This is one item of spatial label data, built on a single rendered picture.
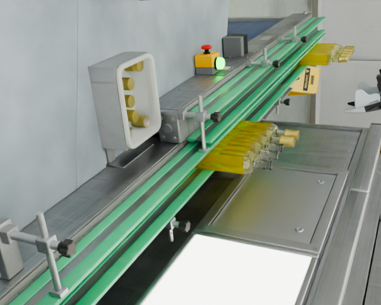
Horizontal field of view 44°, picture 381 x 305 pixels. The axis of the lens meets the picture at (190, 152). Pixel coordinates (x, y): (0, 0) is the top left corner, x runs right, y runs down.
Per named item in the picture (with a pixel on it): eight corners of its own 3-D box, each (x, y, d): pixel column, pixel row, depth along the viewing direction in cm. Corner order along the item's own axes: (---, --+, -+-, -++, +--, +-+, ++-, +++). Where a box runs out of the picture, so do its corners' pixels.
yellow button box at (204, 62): (194, 74, 171) (213, 75, 168) (193, 54, 168) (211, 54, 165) (202, 69, 177) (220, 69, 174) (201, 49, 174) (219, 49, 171)
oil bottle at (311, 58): (290, 65, 245) (346, 66, 233) (290, 54, 243) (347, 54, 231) (293, 62, 250) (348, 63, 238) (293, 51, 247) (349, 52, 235)
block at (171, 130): (158, 142, 139) (179, 144, 136) (155, 112, 135) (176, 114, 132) (164, 138, 142) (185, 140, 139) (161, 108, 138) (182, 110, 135)
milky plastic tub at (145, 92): (103, 149, 124) (130, 152, 121) (88, 66, 115) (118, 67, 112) (136, 126, 138) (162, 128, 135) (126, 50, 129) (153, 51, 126)
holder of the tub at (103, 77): (105, 166, 127) (129, 169, 124) (87, 66, 116) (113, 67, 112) (138, 142, 141) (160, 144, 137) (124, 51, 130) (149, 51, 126)
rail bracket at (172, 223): (141, 239, 123) (187, 249, 118) (138, 217, 121) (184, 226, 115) (149, 231, 127) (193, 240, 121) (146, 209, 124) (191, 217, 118)
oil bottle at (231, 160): (185, 167, 143) (253, 176, 134) (184, 150, 140) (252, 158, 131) (193, 160, 147) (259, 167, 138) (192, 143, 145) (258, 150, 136)
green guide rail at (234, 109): (186, 141, 140) (211, 143, 137) (186, 138, 140) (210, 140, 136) (312, 31, 282) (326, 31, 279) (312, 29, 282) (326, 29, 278)
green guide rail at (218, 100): (184, 118, 137) (209, 120, 134) (184, 114, 137) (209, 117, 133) (312, 18, 279) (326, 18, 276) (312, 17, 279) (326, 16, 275)
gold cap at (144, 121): (147, 129, 133) (134, 128, 134) (151, 118, 134) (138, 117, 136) (142, 124, 130) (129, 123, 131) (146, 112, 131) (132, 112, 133)
